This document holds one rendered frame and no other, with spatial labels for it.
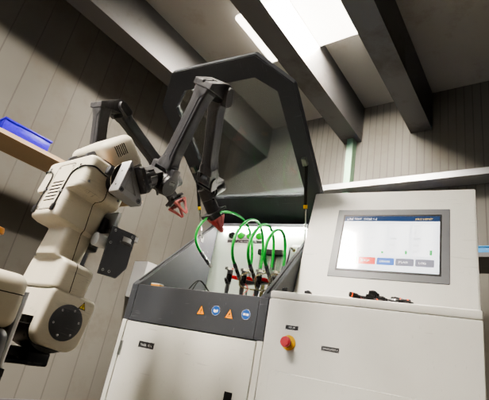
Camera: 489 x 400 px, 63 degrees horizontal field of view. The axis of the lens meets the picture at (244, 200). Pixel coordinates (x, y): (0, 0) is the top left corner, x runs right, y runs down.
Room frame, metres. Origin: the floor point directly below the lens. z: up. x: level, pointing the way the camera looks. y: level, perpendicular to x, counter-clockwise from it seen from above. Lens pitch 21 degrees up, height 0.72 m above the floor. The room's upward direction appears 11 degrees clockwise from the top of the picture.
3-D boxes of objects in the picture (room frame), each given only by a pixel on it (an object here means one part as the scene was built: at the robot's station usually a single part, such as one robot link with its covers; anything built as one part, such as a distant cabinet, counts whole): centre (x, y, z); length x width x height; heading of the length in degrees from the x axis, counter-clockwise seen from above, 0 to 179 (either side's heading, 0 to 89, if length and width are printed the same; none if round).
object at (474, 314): (1.46, -0.52, 0.96); 0.70 x 0.22 x 0.03; 59
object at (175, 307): (1.74, 0.13, 0.87); 0.62 x 0.04 x 0.16; 59
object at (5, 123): (2.68, 1.70, 1.90); 0.35 x 0.24 x 0.12; 141
